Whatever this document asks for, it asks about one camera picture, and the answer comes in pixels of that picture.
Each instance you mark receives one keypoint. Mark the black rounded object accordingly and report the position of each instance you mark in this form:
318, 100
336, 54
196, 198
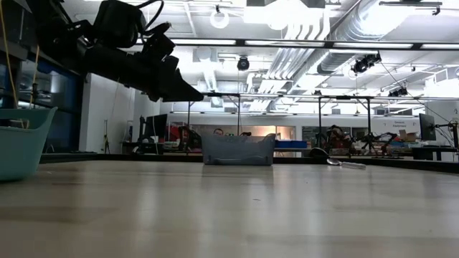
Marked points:
319, 153

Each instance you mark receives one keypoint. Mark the overhead LED light bar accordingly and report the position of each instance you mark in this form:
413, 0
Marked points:
201, 42

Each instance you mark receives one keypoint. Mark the person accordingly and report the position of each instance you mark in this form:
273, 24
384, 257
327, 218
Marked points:
337, 136
218, 132

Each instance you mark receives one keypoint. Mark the teal plastic bin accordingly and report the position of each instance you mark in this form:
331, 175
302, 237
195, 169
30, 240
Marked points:
21, 150

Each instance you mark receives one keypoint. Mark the white wall sign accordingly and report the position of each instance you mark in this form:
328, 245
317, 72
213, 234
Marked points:
399, 124

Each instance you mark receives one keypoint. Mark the cardboard box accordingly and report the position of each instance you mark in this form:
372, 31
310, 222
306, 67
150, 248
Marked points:
409, 136

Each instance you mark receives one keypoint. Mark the silver ventilation duct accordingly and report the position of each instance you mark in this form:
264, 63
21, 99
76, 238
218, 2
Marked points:
358, 25

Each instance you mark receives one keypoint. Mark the grey plastic bin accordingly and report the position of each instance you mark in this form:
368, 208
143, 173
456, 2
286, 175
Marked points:
238, 152

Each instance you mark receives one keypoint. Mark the blue storage bin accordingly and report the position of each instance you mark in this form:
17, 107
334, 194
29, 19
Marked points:
292, 144

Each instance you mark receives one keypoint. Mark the black table edge rail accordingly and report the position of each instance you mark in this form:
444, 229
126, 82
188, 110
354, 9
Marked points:
143, 157

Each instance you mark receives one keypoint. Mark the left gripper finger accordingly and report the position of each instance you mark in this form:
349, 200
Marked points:
179, 91

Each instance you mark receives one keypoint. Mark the black ceiling spotlight cluster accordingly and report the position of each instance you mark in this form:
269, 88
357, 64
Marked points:
398, 92
362, 65

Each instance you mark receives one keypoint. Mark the black computer monitor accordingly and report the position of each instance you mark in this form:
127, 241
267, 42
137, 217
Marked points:
426, 127
156, 127

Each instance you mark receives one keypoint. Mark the black metal table frame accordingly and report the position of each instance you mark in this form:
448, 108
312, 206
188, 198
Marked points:
344, 97
222, 94

